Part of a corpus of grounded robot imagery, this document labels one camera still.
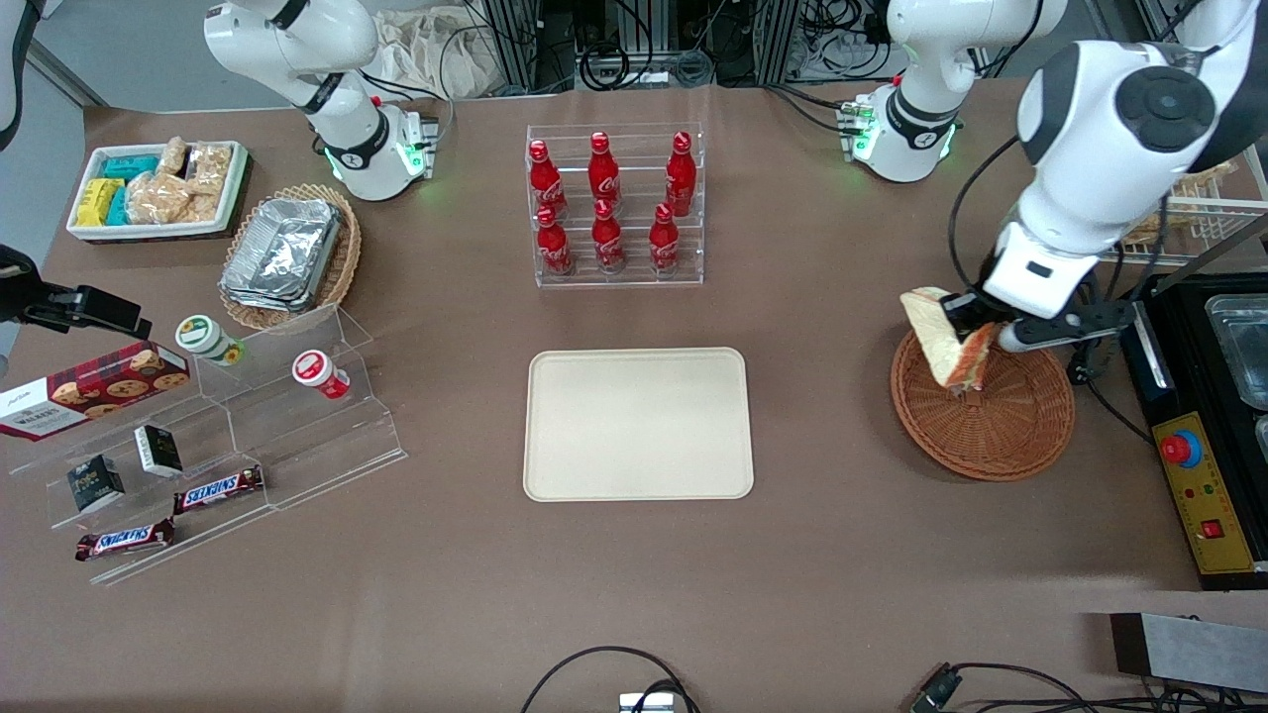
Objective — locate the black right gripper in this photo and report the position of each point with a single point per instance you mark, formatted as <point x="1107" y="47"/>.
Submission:
<point x="61" y="304"/>

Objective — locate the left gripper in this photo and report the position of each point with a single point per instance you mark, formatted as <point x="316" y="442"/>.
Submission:
<point x="963" y="310"/>

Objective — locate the triangle sandwich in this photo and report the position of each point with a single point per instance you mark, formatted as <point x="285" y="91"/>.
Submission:
<point x="931" y="342"/>

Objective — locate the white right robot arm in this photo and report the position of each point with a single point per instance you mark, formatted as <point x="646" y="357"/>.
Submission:
<point x="287" y="40"/>

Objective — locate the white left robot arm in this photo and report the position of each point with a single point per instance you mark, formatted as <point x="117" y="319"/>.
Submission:
<point x="1075" y="188"/>

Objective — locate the round brown wicker basket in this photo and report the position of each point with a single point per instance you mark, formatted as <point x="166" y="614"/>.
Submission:
<point x="1010" y="426"/>

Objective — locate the oval light wicker basket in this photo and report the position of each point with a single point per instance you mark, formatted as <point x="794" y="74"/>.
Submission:
<point x="348" y="253"/>

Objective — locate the beige plastic tray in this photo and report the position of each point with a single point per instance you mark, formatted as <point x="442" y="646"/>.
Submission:
<point x="634" y="426"/>

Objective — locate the yellow snack pack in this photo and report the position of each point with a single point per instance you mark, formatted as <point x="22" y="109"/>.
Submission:
<point x="96" y="203"/>

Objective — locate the teal snack pack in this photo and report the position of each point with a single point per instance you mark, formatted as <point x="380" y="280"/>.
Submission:
<point x="118" y="208"/>
<point x="131" y="166"/>

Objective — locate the white rectangular snack bin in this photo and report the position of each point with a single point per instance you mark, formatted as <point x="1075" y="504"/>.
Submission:
<point x="149" y="232"/>

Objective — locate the red tartan cookie box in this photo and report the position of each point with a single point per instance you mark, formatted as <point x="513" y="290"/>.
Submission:
<point x="99" y="391"/>

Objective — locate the clear bag of crackers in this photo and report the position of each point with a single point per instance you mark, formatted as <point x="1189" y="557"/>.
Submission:
<point x="210" y="168"/>
<point x="173" y="156"/>
<point x="157" y="198"/>
<point x="204" y="208"/>

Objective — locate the black appliance with yellow panel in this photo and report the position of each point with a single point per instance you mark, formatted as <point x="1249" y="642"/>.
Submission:
<point x="1149" y="396"/>

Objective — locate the green lid yogurt cup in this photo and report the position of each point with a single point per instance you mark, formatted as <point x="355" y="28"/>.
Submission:
<point x="203" y="337"/>

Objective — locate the black box with gold print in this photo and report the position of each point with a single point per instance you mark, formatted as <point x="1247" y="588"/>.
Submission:
<point x="96" y="485"/>

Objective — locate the black box with white side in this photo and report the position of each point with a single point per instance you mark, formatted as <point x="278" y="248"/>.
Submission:
<point x="158" y="451"/>

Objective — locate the stack of foil trays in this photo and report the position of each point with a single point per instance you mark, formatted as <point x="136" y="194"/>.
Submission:
<point x="282" y="253"/>

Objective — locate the steel pan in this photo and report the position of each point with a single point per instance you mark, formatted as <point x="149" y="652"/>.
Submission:
<point x="1263" y="441"/>
<point x="1243" y="347"/>

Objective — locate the brown Snickers bar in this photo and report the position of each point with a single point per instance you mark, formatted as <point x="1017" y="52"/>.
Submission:
<point x="126" y="540"/>
<point x="218" y="489"/>

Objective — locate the red lid yogurt cup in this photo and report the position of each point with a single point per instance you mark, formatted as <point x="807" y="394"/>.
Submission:
<point x="315" y="369"/>

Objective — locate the red cola bottle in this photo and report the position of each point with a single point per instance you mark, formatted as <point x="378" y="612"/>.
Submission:
<point x="554" y="248"/>
<point x="607" y="243"/>
<point x="664" y="243"/>
<point x="545" y="183"/>
<point x="681" y="178"/>
<point x="603" y="173"/>

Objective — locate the clear acrylic stepped display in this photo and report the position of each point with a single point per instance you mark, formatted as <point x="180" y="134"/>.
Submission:
<point x="297" y="446"/>

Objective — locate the clear acrylic bottle rack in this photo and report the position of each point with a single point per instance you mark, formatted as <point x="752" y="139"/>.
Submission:
<point x="639" y="163"/>

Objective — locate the grey metal block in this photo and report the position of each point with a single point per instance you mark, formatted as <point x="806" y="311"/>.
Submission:
<point x="1189" y="649"/>

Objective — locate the small silver device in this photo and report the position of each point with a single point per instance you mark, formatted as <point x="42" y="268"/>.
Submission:
<point x="644" y="703"/>

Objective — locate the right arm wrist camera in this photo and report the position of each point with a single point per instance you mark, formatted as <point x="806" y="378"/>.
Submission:
<point x="114" y="312"/>

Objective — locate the aluminium frame post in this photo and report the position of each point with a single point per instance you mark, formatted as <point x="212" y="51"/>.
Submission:
<point x="783" y="40"/>
<point x="515" y="45"/>

